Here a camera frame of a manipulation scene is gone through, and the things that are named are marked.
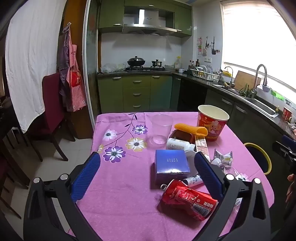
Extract green lower cabinets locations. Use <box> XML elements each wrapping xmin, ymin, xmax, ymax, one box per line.
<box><xmin>97</xmin><ymin>74</ymin><xmax>181</xmax><ymax>114</ymax></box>

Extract black wok with lid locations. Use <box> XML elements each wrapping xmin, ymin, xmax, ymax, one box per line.
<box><xmin>127</xmin><ymin>56</ymin><xmax>146</xmax><ymax>67</ymax></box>

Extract gas stove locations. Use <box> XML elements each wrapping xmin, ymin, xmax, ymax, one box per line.
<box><xmin>125</xmin><ymin>66</ymin><xmax>166</xmax><ymax>72</ymax></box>

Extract pink floral tablecloth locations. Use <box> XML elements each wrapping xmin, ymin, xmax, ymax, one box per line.
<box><xmin>76</xmin><ymin>112</ymin><xmax>275</xmax><ymax>241</ymax></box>

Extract red white drink carton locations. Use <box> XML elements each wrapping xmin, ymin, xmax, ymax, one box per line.
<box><xmin>194</xmin><ymin>135</ymin><xmax>211</xmax><ymax>163</ymax></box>

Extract dark lower cabinets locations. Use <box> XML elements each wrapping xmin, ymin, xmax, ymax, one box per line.
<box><xmin>177</xmin><ymin>77</ymin><xmax>296</xmax><ymax>232</ymax></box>

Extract glass sliding door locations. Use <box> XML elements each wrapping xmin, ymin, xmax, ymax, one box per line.
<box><xmin>83</xmin><ymin>0</ymin><xmax>102</xmax><ymax>123</ymax></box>

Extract white plastic jar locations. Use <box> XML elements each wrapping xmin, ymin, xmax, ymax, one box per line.
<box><xmin>184</xmin><ymin>150</ymin><xmax>199</xmax><ymax>176</ymax></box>

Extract red soda can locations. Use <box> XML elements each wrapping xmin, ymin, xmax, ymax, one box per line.
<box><xmin>160</xmin><ymin>179</ymin><xmax>218</xmax><ymax>222</ymax></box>

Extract yellow rimmed trash bin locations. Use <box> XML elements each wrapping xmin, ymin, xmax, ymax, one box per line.
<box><xmin>243</xmin><ymin>142</ymin><xmax>271</xmax><ymax>175</ymax></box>

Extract clear plastic bag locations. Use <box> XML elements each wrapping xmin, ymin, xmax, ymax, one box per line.
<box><xmin>102</xmin><ymin>62</ymin><xmax>126</xmax><ymax>73</ymax></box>

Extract green plastic item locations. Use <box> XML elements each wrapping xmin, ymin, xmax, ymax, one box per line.
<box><xmin>270</xmin><ymin>90</ymin><xmax>286</xmax><ymax>100</ymax></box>

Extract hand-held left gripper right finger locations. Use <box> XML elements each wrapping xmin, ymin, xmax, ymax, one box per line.
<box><xmin>194</xmin><ymin>152</ymin><xmax>272</xmax><ymax>241</ymax></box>

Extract green leafy vegetables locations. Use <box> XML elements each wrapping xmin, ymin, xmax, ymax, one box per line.
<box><xmin>239</xmin><ymin>83</ymin><xmax>257</xmax><ymax>98</ymax></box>

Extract steel range hood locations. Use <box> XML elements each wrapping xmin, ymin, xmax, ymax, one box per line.
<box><xmin>122</xmin><ymin>9</ymin><xmax>177</xmax><ymax>37</ymax></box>

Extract clear plastic cup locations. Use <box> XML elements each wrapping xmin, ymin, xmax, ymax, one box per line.
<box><xmin>151</xmin><ymin>114</ymin><xmax>174</xmax><ymax>146</ymax></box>

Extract silver snack wrapper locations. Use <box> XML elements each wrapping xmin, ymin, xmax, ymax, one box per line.
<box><xmin>213</xmin><ymin>149</ymin><xmax>233</xmax><ymax>166</ymax></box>

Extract red paper bucket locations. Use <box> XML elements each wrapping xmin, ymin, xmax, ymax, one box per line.
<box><xmin>197</xmin><ymin>105</ymin><xmax>230</xmax><ymax>142</ymax></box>

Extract white dish rack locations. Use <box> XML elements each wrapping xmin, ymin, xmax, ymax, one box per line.
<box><xmin>190</xmin><ymin>65</ymin><xmax>221</xmax><ymax>81</ymax></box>

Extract blue cardboard box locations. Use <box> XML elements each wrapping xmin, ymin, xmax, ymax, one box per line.
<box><xmin>154</xmin><ymin>149</ymin><xmax>191</xmax><ymax>186</ymax></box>

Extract pink checkered apron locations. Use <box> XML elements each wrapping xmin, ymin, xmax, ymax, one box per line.
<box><xmin>66</xmin><ymin>30</ymin><xmax>87</xmax><ymax>112</ymax></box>

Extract person's right hand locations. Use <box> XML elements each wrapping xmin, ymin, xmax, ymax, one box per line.
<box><xmin>286</xmin><ymin>174</ymin><xmax>296</xmax><ymax>203</ymax></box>

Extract white hanging sheet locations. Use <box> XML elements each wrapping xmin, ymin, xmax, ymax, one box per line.
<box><xmin>5</xmin><ymin>0</ymin><xmax>67</xmax><ymax>133</ymax></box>

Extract orange textured sponge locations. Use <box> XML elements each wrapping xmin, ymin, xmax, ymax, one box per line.
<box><xmin>174</xmin><ymin>123</ymin><xmax>208</xmax><ymax>136</ymax></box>

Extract dark red chair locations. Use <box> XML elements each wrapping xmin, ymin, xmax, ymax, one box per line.
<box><xmin>42</xmin><ymin>73</ymin><xmax>75</xmax><ymax>161</ymax></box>

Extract dark wooden chair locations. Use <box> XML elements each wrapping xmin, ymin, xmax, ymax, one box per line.
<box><xmin>0</xmin><ymin>96</ymin><xmax>30</xmax><ymax>219</ymax></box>

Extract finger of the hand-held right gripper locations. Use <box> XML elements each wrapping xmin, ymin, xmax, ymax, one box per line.
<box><xmin>272</xmin><ymin>134</ymin><xmax>296</xmax><ymax>160</ymax></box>

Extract wooden cutting board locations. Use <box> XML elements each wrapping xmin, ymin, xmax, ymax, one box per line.
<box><xmin>233</xmin><ymin>71</ymin><xmax>262</xmax><ymax>92</ymax></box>

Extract white pill bottle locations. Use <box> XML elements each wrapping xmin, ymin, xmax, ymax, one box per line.
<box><xmin>166</xmin><ymin>138</ymin><xmax>196</xmax><ymax>151</ymax></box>

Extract steel sink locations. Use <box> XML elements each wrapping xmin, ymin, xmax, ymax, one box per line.
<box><xmin>213</xmin><ymin>83</ymin><xmax>281</xmax><ymax>118</ymax></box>

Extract tall steel faucet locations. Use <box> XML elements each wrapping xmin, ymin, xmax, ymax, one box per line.
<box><xmin>253</xmin><ymin>64</ymin><xmax>267</xmax><ymax>93</ymax></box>

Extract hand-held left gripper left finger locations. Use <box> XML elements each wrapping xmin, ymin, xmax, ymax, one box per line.
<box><xmin>23</xmin><ymin>152</ymin><xmax>102</xmax><ymax>241</ymax></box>

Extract purple checkered apron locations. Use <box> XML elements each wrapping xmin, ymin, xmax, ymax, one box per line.
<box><xmin>57</xmin><ymin>23</ymin><xmax>71</xmax><ymax>98</ymax></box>

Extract small steel faucet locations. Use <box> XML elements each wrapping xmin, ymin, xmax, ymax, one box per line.
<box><xmin>224</xmin><ymin>66</ymin><xmax>233</xmax><ymax>88</ymax></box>

